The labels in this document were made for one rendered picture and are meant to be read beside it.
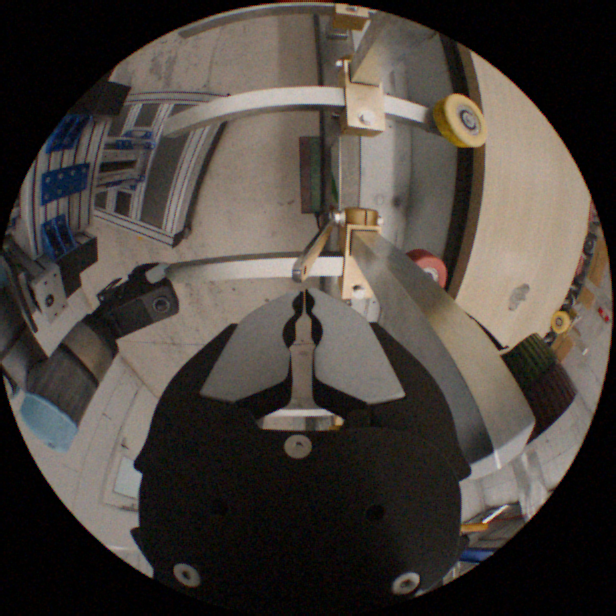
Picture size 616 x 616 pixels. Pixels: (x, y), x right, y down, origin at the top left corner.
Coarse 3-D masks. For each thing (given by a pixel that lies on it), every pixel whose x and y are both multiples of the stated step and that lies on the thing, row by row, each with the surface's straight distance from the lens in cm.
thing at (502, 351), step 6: (474, 318) 17; (480, 324) 16; (480, 330) 13; (486, 330) 16; (486, 336) 13; (492, 336) 16; (492, 342) 16; (498, 342) 16; (498, 348) 16; (504, 348) 16; (510, 348) 13; (498, 354) 12; (504, 354) 13; (552, 366) 13; (546, 372) 13; (540, 378) 12; (534, 384) 12; (528, 390) 12; (540, 432) 12; (534, 438) 12
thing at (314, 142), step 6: (312, 138) 44; (318, 138) 44; (312, 144) 43; (318, 144) 44; (312, 150) 43; (318, 150) 43; (312, 156) 43; (318, 156) 43; (312, 162) 43; (318, 162) 43; (312, 168) 43; (318, 168) 43; (312, 174) 43; (318, 174) 43; (312, 180) 42; (318, 180) 43; (312, 186) 42; (318, 186) 43; (312, 192) 43; (318, 192) 43; (312, 198) 43; (318, 198) 43; (312, 204) 43; (318, 204) 43; (312, 210) 43; (318, 210) 43
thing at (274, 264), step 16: (224, 256) 34; (240, 256) 32; (256, 256) 31; (272, 256) 30; (288, 256) 29; (320, 256) 29; (336, 256) 29; (176, 272) 36; (192, 272) 34; (208, 272) 33; (224, 272) 32; (240, 272) 31; (256, 272) 30; (272, 272) 30; (288, 272) 29; (320, 272) 29; (336, 272) 30
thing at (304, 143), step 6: (306, 138) 44; (300, 144) 43; (306, 144) 43; (300, 150) 43; (306, 150) 43; (306, 156) 43; (306, 162) 43; (306, 168) 43; (306, 174) 43; (306, 180) 42; (306, 186) 42; (306, 192) 42; (306, 198) 43; (306, 204) 43; (306, 210) 43
